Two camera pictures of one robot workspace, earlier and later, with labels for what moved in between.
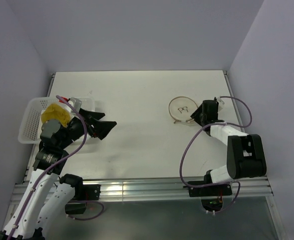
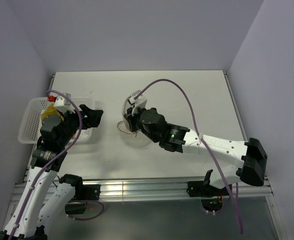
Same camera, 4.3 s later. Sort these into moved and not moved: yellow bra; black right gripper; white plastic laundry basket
Moved: black right gripper
Not moved: white plastic laundry basket; yellow bra
